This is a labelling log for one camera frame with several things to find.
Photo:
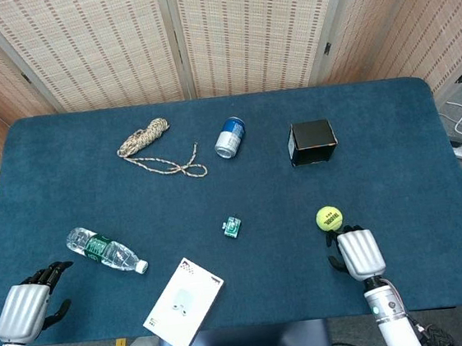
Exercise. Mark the clear plastic water bottle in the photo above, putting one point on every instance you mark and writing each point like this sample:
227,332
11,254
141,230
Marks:
100,249

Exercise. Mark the white earbuds box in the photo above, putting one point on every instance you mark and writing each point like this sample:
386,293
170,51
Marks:
185,304

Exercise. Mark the small green white packet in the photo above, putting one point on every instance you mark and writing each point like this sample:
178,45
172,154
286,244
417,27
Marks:
232,226

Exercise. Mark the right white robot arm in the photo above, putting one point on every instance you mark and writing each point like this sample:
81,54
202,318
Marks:
390,315

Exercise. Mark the bamboo folding screen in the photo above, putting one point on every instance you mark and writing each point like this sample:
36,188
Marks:
216,34

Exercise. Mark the dark blue table mat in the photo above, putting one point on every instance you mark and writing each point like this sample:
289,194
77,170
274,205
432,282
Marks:
226,206

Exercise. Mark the blue silver drink can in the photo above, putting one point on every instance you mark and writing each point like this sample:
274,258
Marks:
230,137

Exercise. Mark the black cardboard box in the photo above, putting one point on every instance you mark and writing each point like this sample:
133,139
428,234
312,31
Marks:
311,141

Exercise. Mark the yellow tennis ball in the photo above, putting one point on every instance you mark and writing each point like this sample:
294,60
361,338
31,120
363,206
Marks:
329,218

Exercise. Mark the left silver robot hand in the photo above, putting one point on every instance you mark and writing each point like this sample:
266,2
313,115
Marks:
20,311

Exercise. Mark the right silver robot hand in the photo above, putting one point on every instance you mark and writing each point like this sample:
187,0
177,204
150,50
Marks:
360,256

